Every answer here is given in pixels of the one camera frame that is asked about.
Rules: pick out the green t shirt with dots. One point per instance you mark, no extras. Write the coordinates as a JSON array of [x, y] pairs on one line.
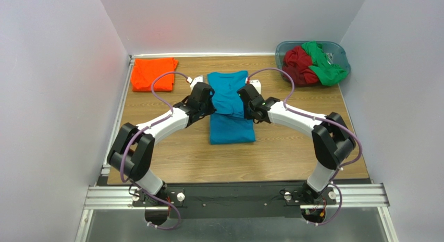
[[329, 74]]

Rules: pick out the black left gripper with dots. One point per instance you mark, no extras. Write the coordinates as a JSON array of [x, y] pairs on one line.
[[208, 105]]

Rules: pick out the aluminium front frame rail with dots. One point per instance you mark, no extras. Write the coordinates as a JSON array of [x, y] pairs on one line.
[[118, 198]]

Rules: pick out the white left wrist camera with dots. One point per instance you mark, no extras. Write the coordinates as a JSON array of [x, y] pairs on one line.
[[193, 81]]

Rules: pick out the folded orange t shirt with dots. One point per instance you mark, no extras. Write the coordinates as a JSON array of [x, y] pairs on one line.
[[145, 71]]

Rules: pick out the aluminium left side rail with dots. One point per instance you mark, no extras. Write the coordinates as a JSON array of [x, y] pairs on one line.
[[117, 121]]

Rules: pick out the blue t shirt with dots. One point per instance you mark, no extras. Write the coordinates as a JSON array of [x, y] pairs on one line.
[[228, 125]]

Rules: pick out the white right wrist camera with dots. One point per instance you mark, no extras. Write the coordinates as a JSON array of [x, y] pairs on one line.
[[255, 83]]

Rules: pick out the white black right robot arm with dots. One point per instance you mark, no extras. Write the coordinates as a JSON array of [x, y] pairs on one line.
[[332, 140]]

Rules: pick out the translucent teal plastic bin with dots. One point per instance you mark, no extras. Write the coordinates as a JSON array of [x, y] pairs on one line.
[[336, 53]]

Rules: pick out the dark red t shirt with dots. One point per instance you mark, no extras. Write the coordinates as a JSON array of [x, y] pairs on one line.
[[296, 63]]

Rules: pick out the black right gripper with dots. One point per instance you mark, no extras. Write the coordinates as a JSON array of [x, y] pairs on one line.
[[243, 105]]

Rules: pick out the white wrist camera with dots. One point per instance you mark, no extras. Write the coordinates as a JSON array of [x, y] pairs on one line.
[[255, 83], [193, 81]]

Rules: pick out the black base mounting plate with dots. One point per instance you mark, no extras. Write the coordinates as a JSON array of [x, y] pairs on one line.
[[239, 200]]

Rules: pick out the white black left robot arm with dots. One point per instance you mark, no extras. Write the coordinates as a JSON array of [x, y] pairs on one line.
[[132, 150]]

